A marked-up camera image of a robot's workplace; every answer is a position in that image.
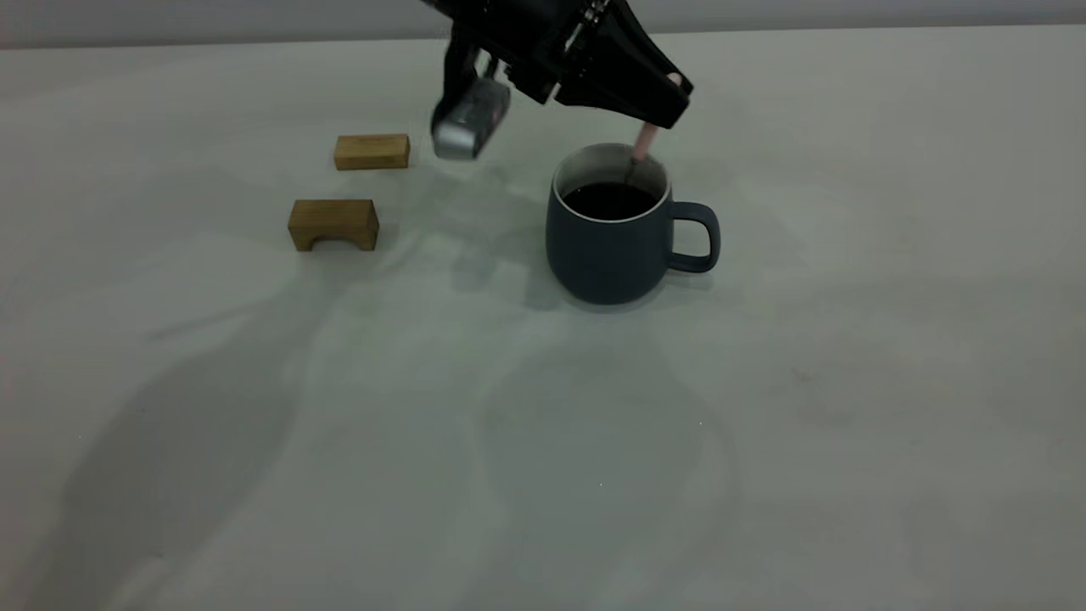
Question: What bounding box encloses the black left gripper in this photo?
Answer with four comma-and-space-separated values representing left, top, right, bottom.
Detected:
424, 0, 694, 131

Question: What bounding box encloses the pink handled metal spoon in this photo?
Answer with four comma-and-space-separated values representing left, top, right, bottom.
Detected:
626, 73, 684, 184

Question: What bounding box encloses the dark grey ceramic cup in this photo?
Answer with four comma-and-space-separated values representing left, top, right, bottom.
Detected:
546, 143, 722, 306

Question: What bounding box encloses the flat rectangular wooden block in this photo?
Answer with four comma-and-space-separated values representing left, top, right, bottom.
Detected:
333, 134, 411, 171

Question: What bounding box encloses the arched wooden block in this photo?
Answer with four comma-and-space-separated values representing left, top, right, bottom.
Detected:
288, 199, 380, 253

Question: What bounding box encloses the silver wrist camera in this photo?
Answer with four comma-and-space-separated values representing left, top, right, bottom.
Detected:
431, 75, 513, 162

